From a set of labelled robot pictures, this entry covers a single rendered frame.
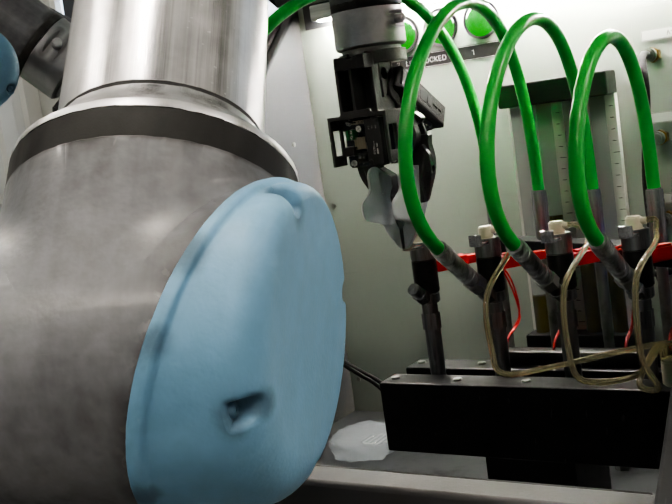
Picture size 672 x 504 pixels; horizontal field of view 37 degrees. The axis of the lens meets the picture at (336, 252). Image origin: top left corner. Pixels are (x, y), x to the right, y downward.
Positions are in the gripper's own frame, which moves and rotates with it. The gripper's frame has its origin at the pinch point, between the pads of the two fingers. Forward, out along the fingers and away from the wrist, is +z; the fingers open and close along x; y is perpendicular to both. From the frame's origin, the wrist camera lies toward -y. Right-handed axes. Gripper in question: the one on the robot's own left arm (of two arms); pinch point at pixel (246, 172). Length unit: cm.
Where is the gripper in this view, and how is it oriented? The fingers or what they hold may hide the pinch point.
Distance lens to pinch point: 109.4
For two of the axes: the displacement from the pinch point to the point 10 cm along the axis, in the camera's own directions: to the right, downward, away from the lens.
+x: 3.2, -1.5, -9.3
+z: 8.0, 5.8, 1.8
